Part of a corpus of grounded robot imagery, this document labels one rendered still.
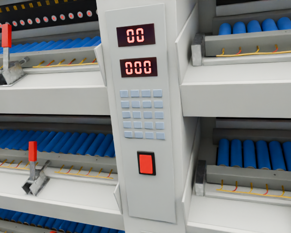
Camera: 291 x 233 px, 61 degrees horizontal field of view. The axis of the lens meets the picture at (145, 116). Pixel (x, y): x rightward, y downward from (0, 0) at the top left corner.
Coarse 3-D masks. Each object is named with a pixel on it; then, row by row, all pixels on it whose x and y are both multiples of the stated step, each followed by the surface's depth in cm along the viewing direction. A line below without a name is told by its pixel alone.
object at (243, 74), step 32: (224, 0) 40; (256, 0) 39; (288, 0) 37; (192, 32) 36; (224, 32) 35; (256, 32) 32; (288, 32) 30; (192, 64) 33; (224, 64) 31; (256, 64) 29; (288, 64) 28; (192, 96) 29; (224, 96) 28; (256, 96) 27; (288, 96) 26
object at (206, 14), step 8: (0, 0) 56; (8, 0) 56; (16, 0) 55; (24, 0) 54; (200, 0) 43; (208, 0) 43; (200, 8) 44; (208, 8) 43; (200, 16) 44; (208, 16) 44; (224, 16) 43; (200, 24) 44; (208, 24) 44; (200, 32) 45; (208, 32) 44; (200, 120) 50; (208, 120) 49; (200, 128) 50; (208, 128) 50; (224, 128) 49; (232, 128) 48; (240, 128) 48; (208, 136) 50
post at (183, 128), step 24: (96, 0) 29; (120, 0) 28; (144, 0) 27; (168, 0) 26; (192, 0) 37; (168, 24) 27; (168, 48) 28; (168, 72) 29; (192, 120) 39; (120, 144) 34; (192, 144) 40; (120, 168) 35; (120, 192) 36
